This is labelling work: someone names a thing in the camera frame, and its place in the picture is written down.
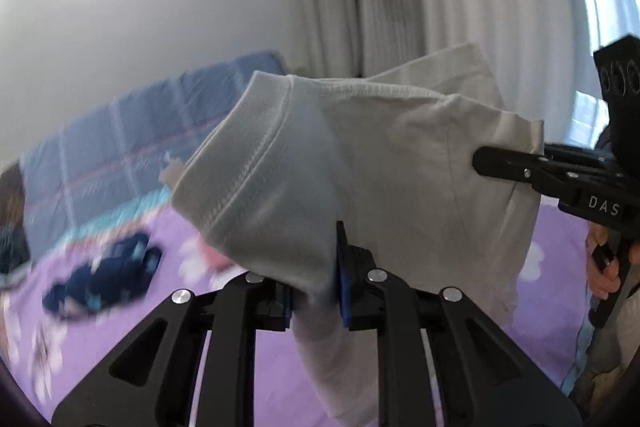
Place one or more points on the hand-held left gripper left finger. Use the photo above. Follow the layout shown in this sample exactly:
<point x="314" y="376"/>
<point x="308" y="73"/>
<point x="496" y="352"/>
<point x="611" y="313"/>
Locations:
<point x="280" y="304"/>

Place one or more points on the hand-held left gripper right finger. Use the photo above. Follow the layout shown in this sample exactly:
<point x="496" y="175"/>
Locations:
<point x="344" y="297"/>

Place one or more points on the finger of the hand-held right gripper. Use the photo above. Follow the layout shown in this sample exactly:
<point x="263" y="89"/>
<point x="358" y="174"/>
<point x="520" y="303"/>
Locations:
<point x="575" y="154"/>
<point x="500" y="162"/>

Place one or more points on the beige long-sleeve shirt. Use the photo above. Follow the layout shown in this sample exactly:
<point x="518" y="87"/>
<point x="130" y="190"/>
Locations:
<point x="400" y="157"/>

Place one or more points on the person's right hand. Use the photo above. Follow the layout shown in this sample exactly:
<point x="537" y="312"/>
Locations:
<point x="600" y="274"/>

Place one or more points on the folded pink garment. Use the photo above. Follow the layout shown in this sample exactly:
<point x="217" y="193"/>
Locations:
<point x="217" y="259"/>

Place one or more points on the purple floral bedsheet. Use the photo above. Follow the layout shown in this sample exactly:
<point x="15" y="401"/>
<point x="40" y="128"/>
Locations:
<point x="550" y="307"/>

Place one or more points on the navy star-print garment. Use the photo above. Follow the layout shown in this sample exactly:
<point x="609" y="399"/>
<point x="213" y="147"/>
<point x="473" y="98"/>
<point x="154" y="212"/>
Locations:
<point x="100" y="279"/>

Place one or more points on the person's grey clothing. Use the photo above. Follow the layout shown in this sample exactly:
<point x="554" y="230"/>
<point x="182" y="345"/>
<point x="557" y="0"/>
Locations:
<point x="605" y="357"/>

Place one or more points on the blue plaid quilt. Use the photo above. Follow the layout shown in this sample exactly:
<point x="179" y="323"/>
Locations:
<point x="125" y="132"/>

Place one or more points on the dark blue knit blanket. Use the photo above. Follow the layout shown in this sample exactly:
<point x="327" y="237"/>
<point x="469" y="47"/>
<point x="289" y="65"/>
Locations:
<point x="12" y="249"/>

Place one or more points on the dark brown printed pillow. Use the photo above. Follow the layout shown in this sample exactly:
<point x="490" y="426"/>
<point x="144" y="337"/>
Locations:
<point x="12" y="197"/>

